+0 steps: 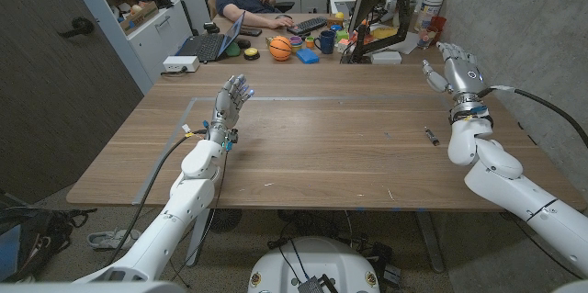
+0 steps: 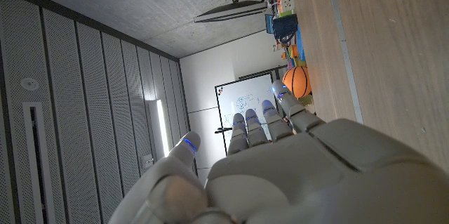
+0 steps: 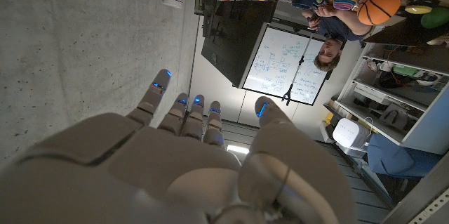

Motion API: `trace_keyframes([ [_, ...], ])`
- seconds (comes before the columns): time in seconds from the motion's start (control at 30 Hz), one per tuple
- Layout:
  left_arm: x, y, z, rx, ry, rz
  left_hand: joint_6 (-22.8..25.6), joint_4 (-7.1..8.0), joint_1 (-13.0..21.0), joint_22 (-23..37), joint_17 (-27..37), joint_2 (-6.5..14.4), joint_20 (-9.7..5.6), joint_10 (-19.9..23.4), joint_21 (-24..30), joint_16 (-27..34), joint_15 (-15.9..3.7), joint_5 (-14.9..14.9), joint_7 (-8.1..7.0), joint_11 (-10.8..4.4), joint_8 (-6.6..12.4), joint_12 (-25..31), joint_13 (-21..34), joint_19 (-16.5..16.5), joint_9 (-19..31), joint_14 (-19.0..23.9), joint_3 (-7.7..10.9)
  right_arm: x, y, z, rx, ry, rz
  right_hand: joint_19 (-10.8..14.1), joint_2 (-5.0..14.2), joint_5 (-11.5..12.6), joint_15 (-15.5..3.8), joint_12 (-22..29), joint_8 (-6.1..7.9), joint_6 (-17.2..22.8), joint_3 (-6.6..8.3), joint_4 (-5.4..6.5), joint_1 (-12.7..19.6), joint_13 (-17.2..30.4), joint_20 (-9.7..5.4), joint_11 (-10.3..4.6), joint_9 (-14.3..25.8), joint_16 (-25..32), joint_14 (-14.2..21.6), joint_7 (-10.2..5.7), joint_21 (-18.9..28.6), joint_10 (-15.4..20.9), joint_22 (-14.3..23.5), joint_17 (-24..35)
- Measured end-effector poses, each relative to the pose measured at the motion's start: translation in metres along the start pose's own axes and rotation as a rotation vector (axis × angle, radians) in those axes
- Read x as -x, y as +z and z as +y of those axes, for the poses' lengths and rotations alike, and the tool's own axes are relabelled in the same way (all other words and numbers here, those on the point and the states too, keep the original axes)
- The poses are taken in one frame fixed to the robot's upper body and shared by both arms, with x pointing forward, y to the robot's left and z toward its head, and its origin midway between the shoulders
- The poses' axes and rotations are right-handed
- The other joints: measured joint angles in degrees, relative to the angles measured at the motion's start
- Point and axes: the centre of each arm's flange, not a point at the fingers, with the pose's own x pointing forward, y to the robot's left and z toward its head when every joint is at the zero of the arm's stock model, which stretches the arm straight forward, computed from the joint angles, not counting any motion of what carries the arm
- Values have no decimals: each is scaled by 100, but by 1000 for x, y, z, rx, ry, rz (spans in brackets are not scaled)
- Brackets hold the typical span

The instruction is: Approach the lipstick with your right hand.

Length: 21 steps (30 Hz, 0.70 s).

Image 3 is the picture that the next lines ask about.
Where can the yellow and black disc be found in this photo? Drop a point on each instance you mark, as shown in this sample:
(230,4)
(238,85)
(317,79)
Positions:
(419,8)

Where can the blue cushioned chair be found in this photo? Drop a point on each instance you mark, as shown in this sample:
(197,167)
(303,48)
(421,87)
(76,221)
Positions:
(393,157)

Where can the whiteboard with blue writing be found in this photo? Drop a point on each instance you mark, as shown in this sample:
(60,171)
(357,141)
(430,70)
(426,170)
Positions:
(277,62)

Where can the person in dark shirt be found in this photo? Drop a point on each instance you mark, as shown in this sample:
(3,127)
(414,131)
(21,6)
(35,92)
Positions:
(338,27)

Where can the black tripod stand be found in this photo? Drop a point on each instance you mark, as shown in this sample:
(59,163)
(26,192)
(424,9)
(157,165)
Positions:
(296,71)

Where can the white air purifier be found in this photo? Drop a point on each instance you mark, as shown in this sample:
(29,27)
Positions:
(349,133)

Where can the bright strip lamp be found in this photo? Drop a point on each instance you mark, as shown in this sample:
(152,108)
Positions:
(238,149)

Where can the white shelf unit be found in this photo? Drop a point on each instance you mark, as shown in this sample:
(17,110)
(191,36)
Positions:
(421,125)

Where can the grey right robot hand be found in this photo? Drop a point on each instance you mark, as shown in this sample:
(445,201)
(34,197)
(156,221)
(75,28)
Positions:
(158,168)

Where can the aluminium profile rail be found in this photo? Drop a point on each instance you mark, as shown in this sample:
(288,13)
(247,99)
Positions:
(421,203)

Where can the orange basketball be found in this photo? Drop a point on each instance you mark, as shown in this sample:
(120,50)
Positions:
(379,4)

